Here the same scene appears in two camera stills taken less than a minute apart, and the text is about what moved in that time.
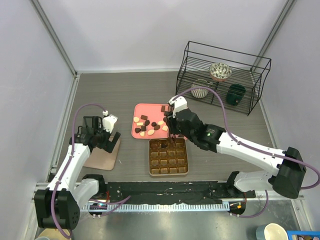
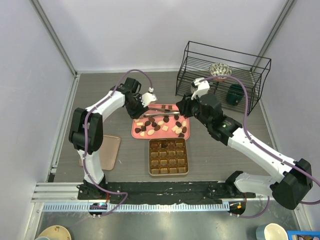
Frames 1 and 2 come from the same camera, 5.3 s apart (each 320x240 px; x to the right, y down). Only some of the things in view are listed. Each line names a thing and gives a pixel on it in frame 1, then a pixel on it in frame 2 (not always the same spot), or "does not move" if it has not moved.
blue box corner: [303, 235] does not move
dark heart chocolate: [137, 130] does not move
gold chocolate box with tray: [166, 158] does not move
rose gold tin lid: [102, 159] does not move
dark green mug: [235, 92] does not move
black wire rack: [221, 77] does not move
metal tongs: [172, 141] → [173, 112]
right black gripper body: [176, 128] → [193, 107]
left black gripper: [107, 144] → [136, 114]
